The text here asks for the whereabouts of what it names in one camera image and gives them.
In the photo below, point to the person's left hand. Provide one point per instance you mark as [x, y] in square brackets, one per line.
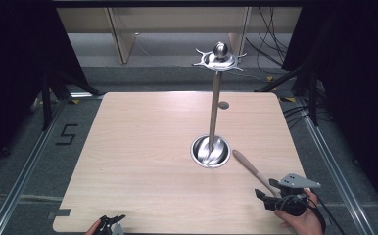
[94, 229]

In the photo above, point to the person's right hand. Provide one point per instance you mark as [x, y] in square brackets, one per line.
[303, 222]

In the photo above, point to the wooden spoon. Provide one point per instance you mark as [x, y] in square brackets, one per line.
[249, 168]

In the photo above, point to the metal utensil rack stand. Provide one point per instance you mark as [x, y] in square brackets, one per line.
[213, 114]

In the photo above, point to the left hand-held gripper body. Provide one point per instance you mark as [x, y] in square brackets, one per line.
[117, 229]

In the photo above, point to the black tape strip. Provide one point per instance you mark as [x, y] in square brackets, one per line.
[59, 213]

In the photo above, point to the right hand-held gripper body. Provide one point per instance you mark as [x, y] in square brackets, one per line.
[293, 196]

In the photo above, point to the black metal stand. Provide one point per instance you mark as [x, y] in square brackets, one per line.
[46, 98]
[309, 88]

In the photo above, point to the aluminium floor rail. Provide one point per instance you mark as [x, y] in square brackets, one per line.
[23, 169]
[332, 169]

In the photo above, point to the black curtain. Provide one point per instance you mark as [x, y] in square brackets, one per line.
[356, 81]
[17, 75]

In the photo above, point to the grey round sticker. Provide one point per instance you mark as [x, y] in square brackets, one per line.
[223, 105]

